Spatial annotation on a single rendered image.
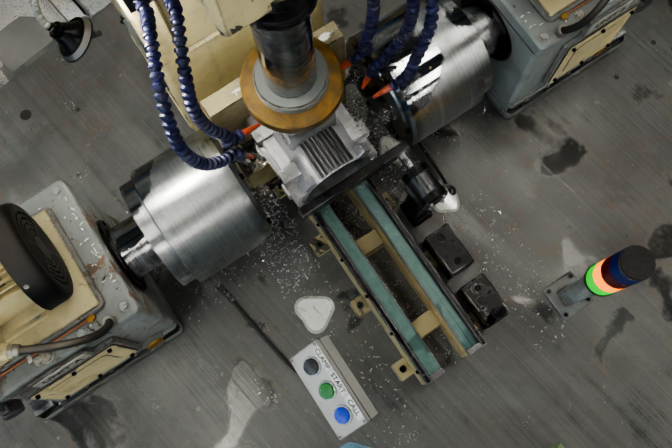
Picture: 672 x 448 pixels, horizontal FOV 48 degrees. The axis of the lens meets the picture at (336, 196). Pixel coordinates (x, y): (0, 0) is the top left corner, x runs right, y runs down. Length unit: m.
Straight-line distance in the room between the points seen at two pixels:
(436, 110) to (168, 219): 0.54
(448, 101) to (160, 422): 0.89
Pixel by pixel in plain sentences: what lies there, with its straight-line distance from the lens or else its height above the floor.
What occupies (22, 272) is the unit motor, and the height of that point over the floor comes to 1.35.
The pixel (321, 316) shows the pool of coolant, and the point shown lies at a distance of 1.66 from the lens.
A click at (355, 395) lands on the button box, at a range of 1.38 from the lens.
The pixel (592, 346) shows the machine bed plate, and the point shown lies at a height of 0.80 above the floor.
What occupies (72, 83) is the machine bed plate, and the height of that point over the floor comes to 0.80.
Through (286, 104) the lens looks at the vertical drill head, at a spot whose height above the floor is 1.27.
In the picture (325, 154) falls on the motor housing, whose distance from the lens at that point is 1.42.
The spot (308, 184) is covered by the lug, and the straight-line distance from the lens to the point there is 1.41.
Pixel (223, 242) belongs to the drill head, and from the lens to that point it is 1.39.
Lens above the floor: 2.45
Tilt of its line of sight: 75 degrees down
